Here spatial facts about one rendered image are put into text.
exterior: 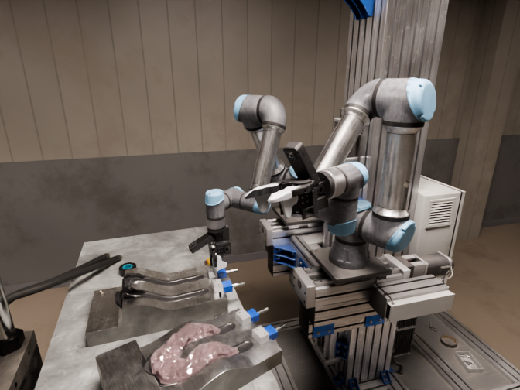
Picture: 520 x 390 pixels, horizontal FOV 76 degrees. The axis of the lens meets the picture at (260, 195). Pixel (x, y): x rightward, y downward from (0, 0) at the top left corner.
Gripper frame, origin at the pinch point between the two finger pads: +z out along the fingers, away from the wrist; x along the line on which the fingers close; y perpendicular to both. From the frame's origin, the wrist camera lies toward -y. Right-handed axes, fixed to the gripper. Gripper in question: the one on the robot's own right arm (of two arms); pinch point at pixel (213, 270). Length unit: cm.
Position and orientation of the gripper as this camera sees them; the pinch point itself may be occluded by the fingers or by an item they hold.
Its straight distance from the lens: 148.3
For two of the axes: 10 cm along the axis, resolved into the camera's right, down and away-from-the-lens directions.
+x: -3.2, -3.1, 8.9
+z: 0.0, 9.5, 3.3
